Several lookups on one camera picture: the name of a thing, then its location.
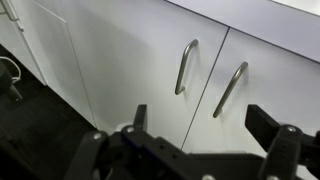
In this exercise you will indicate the door metal handle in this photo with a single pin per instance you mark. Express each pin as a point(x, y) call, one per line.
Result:
point(179, 88)
point(233, 81)

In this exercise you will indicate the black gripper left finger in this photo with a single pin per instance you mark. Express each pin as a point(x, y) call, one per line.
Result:
point(140, 120)

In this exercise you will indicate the closed white drawer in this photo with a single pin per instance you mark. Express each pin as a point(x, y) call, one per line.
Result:
point(12, 38)

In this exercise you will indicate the cupboard door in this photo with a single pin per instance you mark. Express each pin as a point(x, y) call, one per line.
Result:
point(106, 57)
point(283, 84)

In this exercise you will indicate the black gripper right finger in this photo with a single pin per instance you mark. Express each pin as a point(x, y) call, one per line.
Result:
point(261, 126)

